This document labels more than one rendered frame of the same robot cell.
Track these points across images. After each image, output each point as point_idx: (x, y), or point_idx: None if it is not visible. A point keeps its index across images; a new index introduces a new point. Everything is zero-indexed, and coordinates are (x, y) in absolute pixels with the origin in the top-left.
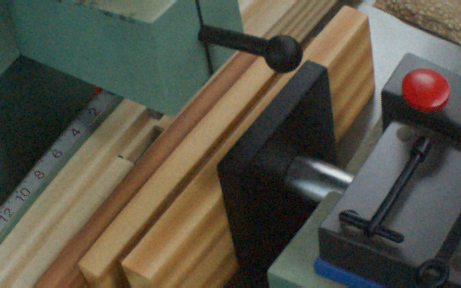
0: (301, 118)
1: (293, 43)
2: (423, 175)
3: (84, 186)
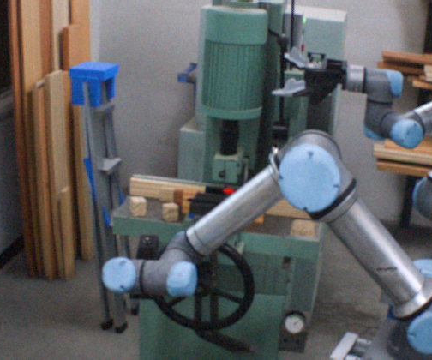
0: (224, 193)
1: (222, 172)
2: (213, 198)
3: (204, 189)
